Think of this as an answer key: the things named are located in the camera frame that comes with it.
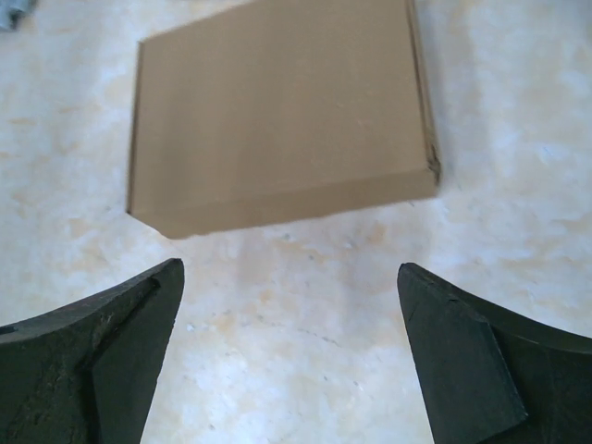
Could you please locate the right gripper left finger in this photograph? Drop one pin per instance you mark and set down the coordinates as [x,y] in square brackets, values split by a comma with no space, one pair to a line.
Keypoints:
[87,372]

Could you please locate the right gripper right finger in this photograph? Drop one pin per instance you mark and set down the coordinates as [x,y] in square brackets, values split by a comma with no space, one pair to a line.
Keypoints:
[490,375]

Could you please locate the brown cardboard box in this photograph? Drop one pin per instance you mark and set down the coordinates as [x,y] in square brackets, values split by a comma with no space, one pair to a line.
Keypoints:
[276,111]

